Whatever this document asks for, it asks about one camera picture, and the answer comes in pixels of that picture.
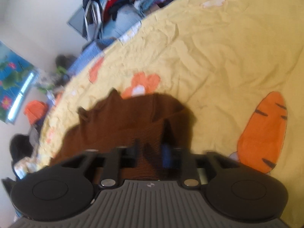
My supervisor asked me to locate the brown knitted sweater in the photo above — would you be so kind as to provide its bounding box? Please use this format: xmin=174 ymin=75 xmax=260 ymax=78
xmin=50 ymin=89 xmax=194 ymax=180

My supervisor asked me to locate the pile of mixed clothes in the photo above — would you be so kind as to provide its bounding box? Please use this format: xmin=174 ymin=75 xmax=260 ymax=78
xmin=81 ymin=0 xmax=172 ymax=42

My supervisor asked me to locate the black chair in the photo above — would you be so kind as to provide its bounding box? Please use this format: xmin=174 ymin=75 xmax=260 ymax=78
xmin=9 ymin=134 xmax=33 ymax=166

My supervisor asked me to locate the orange cloth bundle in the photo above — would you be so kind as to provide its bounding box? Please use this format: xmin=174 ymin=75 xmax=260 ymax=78
xmin=24 ymin=100 xmax=48 ymax=125

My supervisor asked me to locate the blue lotus window blind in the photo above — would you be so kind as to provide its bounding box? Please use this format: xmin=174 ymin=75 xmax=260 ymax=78
xmin=0 ymin=43 xmax=38 ymax=124

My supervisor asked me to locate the dark green bag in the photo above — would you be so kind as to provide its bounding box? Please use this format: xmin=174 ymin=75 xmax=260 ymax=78
xmin=55 ymin=55 xmax=77 ymax=74

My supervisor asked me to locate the yellow floral bed quilt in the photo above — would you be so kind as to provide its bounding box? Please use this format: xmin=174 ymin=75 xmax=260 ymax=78
xmin=35 ymin=0 xmax=304 ymax=228

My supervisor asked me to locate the blue quilted blanket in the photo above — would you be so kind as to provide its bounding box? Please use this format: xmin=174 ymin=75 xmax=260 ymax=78
xmin=66 ymin=38 xmax=116 ymax=78

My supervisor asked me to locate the grey framed wall panel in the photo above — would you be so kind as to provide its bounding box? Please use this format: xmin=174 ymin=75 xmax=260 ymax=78
xmin=67 ymin=6 xmax=87 ymax=39

